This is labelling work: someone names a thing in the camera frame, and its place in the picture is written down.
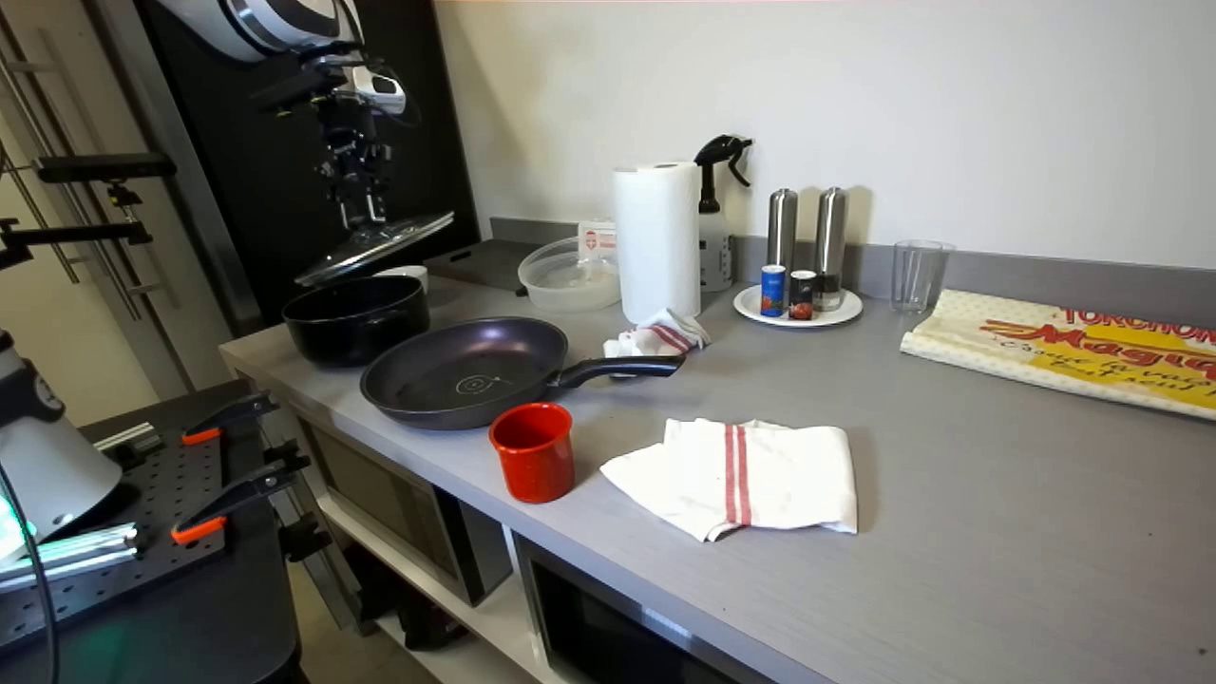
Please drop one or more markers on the steel salt grinder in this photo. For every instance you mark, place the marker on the steel salt grinder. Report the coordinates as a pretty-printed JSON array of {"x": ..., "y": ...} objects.
[{"x": 779, "y": 225}]

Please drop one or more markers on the blue can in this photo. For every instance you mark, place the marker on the blue can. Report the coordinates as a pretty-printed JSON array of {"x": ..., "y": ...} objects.
[{"x": 772, "y": 292}]

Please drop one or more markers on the glass lid black knob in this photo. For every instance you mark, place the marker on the glass lid black knob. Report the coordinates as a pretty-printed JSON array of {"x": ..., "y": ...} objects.
[{"x": 374, "y": 245}]

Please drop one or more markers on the white red striped towel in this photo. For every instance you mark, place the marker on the white red striped towel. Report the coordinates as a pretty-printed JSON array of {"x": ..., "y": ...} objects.
[{"x": 721, "y": 478}]

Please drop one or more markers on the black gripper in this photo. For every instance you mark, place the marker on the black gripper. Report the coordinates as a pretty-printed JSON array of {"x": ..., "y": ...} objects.
[{"x": 347, "y": 103}]

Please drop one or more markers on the black pot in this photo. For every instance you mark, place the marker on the black pot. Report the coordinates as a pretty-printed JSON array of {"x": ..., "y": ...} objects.
[{"x": 351, "y": 322}]

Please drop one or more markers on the dark frying pan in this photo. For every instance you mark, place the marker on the dark frying pan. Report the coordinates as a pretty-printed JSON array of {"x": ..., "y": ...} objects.
[{"x": 468, "y": 374}]

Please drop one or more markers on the dark small jar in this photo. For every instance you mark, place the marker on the dark small jar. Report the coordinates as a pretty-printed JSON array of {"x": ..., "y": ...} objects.
[{"x": 805, "y": 296}]

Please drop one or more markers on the crumpled white red cloth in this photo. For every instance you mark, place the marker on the crumpled white red cloth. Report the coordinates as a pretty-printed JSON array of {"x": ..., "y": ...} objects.
[{"x": 663, "y": 335}]

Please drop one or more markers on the red cup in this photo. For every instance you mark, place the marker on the red cup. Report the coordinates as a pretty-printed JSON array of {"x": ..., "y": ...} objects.
[{"x": 539, "y": 451}]

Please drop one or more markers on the white paper towel roll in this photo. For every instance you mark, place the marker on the white paper towel roll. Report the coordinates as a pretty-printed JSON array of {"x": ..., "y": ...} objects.
[{"x": 654, "y": 241}]

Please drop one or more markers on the clear plastic container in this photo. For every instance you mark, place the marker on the clear plastic container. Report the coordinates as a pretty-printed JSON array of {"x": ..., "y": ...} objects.
[{"x": 568, "y": 278}]

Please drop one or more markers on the clear drinking glass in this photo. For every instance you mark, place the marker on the clear drinking glass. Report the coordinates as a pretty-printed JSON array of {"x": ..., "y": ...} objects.
[{"x": 919, "y": 273}]

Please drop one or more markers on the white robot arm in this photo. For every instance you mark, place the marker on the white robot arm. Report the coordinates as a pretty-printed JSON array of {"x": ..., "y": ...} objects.
[{"x": 299, "y": 33}]

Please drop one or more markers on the yellow printed bag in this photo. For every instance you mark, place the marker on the yellow printed bag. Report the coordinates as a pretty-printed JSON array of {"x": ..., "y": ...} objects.
[{"x": 1124, "y": 359}]

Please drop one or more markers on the orange handled clamp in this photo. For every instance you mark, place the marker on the orange handled clamp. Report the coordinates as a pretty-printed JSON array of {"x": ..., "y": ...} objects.
[
  {"x": 212, "y": 427},
  {"x": 259, "y": 483}
]

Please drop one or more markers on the steel pepper grinder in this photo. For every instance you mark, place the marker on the steel pepper grinder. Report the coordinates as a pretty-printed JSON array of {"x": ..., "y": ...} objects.
[{"x": 829, "y": 245}]

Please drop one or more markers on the white round plate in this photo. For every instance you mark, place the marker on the white round plate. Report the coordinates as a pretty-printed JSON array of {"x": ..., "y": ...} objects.
[{"x": 840, "y": 313}]

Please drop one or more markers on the black robot table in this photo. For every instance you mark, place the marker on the black robot table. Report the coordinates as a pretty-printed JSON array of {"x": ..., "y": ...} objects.
[{"x": 212, "y": 615}]

